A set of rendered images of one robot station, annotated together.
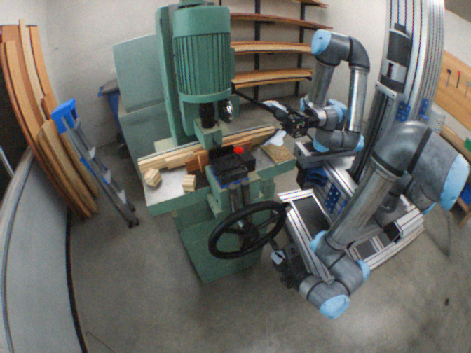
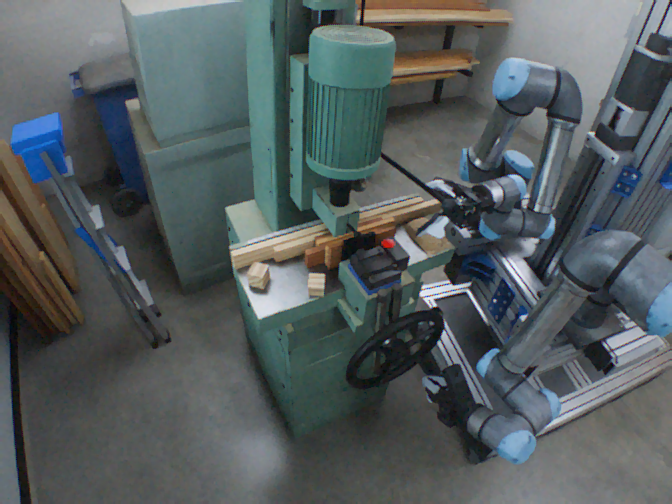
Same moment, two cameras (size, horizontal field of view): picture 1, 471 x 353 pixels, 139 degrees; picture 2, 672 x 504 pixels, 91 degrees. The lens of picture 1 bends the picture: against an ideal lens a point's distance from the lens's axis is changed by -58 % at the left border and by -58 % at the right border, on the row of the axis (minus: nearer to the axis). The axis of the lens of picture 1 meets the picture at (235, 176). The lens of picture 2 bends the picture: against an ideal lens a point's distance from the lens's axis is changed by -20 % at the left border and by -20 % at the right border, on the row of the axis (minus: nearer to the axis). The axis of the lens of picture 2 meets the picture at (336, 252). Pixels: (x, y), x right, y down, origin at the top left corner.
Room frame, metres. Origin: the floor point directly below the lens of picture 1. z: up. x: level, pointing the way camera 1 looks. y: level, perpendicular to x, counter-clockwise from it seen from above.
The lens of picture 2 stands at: (-0.16, 0.19, 1.67)
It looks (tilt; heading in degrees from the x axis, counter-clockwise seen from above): 44 degrees down; 353
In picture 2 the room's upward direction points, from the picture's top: 5 degrees clockwise
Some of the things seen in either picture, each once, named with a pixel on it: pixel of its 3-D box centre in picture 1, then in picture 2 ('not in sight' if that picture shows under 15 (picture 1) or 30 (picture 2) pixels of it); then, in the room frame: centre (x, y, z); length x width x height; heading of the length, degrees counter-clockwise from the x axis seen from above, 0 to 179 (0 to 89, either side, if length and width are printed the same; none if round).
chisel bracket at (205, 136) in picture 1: (207, 133); (335, 211); (0.69, 0.10, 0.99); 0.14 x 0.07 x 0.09; 24
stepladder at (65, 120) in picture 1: (97, 172); (102, 251); (0.96, 1.01, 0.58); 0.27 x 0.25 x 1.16; 120
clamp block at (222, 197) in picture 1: (232, 181); (375, 283); (0.50, 0.01, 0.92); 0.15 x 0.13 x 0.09; 114
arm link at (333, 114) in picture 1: (328, 115); (505, 191); (0.68, -0.36, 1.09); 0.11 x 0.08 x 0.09; 114
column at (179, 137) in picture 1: (186, 78); (294, 114); (0.94, 0.22, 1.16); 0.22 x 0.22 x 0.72; 24
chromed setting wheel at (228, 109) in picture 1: (226, 111); (355, 172); (0.85, 0.04, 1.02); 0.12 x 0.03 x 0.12; 24
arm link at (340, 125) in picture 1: (335, 113); (513, 172); (0.95, -0.54, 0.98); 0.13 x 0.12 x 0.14; 79
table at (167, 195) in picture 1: (223, 176); (356, 273); (0.58, 0.05, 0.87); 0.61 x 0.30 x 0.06; 114
